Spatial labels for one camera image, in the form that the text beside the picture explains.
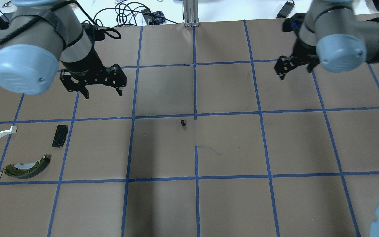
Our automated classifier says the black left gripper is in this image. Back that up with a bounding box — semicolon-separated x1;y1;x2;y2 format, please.
59;49;127;99

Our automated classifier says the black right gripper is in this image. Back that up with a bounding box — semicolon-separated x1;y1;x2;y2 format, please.
274;39;320;78

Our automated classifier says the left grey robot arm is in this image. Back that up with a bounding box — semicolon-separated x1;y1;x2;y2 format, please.
0;0;127;99

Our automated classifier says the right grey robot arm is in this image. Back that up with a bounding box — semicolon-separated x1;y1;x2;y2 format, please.
274;0;379;80

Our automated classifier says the black brake pad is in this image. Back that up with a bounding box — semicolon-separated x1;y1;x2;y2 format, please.
51;125;69;147

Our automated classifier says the black power adapter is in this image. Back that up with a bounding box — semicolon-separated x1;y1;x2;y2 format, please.
276;0;295;18

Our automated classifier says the green brake shoe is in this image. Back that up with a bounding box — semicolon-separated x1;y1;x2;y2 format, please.
3;154;51;179

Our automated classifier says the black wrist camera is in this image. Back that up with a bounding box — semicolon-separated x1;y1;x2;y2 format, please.
81;22;106;43

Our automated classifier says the aluminium frame post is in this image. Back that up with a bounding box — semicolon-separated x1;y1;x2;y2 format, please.
182;0;199;27

